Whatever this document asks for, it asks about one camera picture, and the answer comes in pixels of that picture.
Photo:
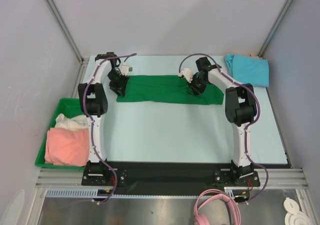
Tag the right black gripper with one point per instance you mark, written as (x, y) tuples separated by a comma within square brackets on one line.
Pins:
[(195, 84)]

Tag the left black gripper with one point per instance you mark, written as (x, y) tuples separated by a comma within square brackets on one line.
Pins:
[(120, 87)]

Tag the green t shirt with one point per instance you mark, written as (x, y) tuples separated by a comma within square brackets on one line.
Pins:
[(167, 89)]

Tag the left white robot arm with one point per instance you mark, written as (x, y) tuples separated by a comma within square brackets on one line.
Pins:
[(94, 105)]

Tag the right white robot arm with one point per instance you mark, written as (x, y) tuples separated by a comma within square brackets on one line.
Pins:
[(242, 108)]

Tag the folded blue t shirt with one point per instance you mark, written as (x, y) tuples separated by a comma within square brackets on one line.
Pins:
[(246, 69)]

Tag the white t shirt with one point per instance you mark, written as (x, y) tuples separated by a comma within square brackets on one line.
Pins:
[(73, 124)]

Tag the pink t shirt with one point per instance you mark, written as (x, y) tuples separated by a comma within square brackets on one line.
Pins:
[(64, 147)]

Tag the pink headphones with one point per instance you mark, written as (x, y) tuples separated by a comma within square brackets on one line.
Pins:
[(215, 207)]

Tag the white round lids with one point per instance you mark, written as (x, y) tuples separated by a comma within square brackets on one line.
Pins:
[(293, 214)]

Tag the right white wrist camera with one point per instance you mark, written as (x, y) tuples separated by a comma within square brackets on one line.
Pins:
[(187, 74)]

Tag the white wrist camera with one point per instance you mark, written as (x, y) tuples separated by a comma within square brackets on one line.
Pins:
[(187, 74), (125, 69)]

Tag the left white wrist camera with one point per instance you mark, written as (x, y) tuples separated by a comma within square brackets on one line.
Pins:
[(125, 69)]

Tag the left aluminium frame post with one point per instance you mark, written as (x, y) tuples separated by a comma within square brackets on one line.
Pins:
[(64, 29)]

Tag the aluminium frame post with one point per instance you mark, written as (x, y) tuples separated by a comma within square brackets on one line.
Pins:
[(275, 27), (64, 29)]

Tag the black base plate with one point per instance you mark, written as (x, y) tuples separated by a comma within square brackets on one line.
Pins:
[(105, 174)]

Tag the right aluminium frame post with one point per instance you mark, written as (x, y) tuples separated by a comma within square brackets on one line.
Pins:
[(275, 27)]

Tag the aluminium frame rail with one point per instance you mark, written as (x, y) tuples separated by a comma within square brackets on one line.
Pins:
[(275, 178)]

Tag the white cable duct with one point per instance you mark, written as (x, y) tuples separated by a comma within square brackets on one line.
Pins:
[(72, 192)]

